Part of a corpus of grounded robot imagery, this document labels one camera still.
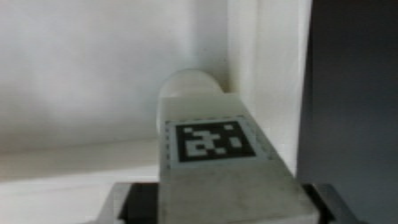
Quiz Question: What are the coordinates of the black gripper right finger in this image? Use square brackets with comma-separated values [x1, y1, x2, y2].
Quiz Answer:
[301, 183, 367, 224]

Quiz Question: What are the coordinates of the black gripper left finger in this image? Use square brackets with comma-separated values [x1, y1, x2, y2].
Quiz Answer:
[93, 182, 157, 224]

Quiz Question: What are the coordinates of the white table leg with tag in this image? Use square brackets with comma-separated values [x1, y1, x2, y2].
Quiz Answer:
[155, 70, 319, 224]

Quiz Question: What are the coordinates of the white square table top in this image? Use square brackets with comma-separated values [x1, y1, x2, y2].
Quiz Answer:
[0, 0, 314, 224]

